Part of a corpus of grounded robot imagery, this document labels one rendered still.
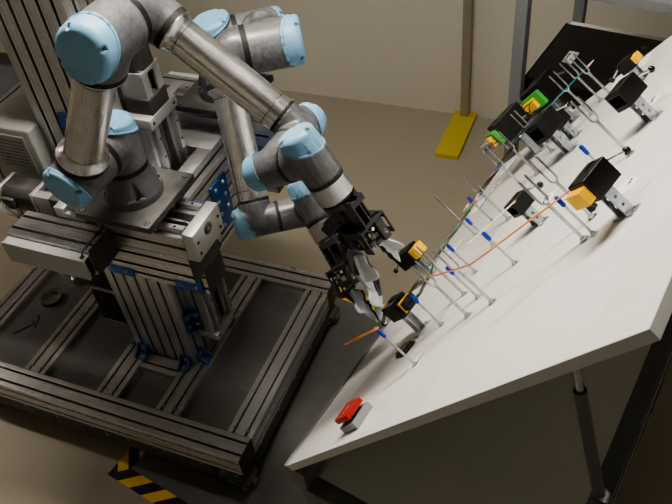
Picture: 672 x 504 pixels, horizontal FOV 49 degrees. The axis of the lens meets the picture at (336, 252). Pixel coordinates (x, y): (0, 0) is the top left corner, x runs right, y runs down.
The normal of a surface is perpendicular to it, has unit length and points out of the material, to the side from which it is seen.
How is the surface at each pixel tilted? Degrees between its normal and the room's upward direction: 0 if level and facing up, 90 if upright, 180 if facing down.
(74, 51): 83
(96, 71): 83
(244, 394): 0
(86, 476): 0
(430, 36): 90
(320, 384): 0
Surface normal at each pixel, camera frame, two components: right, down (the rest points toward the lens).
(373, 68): -0.37, 0.67
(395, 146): -0.09, -0.71
